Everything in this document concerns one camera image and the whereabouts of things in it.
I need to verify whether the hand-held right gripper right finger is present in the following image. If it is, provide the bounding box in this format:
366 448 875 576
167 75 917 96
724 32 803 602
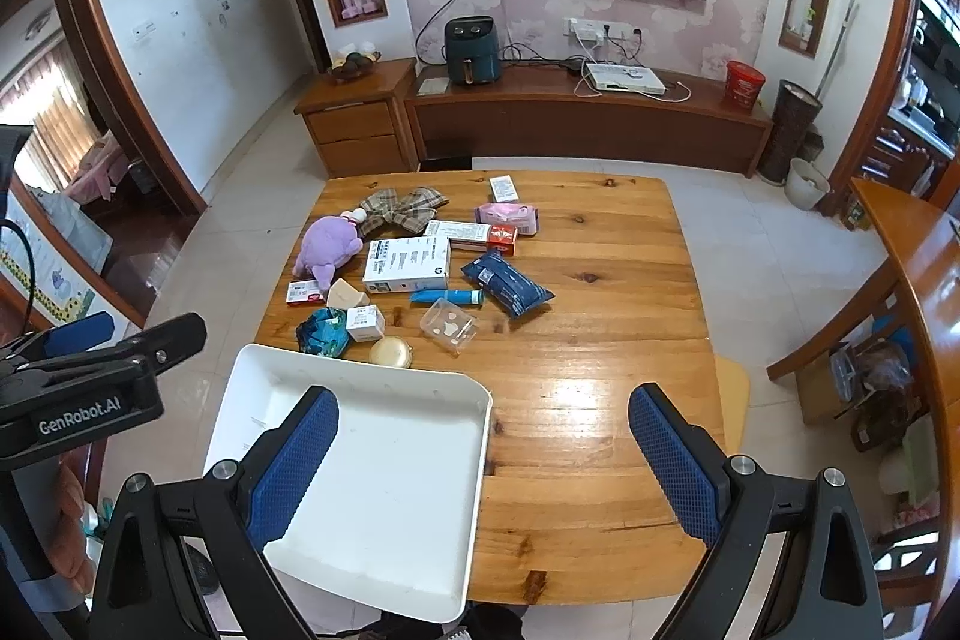
628 383 886 640

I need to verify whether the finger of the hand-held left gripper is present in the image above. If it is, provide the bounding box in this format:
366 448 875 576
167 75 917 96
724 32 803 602
43 312 115 357
112 312 208 378

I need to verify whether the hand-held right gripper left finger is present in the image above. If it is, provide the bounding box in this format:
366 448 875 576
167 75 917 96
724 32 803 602
88 385 340 640

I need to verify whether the white plastic tray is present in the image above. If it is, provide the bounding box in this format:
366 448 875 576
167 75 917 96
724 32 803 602
202 344 494 624

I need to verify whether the purple plush toy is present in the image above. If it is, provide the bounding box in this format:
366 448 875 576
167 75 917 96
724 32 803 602
292 211 366 290

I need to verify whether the clear plastic box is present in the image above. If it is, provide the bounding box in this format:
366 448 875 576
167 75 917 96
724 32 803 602
420 299 481 354

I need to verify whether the blue cream tube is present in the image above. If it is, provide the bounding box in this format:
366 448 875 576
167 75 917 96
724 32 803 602
409 289 485 309

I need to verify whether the large white cardboard box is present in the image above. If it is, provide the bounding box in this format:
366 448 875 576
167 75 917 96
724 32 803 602
363 236 452 295

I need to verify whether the dark blue tissue packet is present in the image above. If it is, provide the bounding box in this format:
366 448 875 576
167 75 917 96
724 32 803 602
459 251 556 319

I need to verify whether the person's left hand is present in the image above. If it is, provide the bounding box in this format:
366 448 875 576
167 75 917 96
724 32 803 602
45 460 100 581

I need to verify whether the yellow wooden stool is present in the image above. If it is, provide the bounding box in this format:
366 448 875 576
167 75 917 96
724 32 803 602
712 355 751 461

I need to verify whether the teal foil packet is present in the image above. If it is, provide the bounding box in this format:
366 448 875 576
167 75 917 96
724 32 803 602
295 307 352 358

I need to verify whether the round cream compact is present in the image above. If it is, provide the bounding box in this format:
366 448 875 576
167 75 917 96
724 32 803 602
370 338 413 371

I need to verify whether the small white cube box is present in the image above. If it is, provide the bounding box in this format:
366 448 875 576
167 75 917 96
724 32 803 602
345 305 386 343

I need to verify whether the beige makeup sponge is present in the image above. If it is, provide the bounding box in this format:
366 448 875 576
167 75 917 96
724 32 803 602
326 281 370 311

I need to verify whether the wooden chair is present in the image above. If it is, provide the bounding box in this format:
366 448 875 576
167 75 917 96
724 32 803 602
766 284 901 386

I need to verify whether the plaid fabric bow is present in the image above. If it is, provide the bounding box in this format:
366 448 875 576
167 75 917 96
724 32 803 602
352 184 451 238

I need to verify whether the wooden drawer cabinet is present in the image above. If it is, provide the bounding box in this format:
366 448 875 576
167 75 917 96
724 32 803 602
294 59 418 180

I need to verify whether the long white red toothpaste box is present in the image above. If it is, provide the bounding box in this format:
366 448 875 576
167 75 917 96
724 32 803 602
424 220 520 256

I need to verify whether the pink wipes packet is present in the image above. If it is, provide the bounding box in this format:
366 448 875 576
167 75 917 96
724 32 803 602
474 201 541 236

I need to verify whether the wooden dining table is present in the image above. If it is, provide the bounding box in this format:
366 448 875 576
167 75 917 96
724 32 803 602
851 176 960 536

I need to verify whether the fruit bowl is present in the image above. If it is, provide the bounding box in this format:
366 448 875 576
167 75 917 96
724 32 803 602
328 44 383 82

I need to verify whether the wooden television stand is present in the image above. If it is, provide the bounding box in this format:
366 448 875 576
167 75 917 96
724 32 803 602
403 62 775 180

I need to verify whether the dark woven bin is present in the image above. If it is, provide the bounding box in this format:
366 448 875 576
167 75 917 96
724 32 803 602
757 80 824 184

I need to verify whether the red plastic bucket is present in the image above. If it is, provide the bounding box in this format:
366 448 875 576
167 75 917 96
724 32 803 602
724 60 767 110

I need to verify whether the white set-top box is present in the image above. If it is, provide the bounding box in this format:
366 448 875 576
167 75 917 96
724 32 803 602
585 62 667 97

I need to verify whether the dark green air fryer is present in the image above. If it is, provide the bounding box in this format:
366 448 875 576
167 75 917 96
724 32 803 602
444 16 497 86

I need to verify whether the white power strip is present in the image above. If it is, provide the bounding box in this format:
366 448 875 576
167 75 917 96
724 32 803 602
566 17 642 41

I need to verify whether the mop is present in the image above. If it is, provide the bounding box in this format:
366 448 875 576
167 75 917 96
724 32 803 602
814 0 861 94

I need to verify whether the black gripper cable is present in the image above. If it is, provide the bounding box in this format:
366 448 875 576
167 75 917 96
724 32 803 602
0 218 37 335

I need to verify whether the wooden door frame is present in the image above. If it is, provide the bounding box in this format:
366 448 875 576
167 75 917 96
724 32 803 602
22 0 208 215

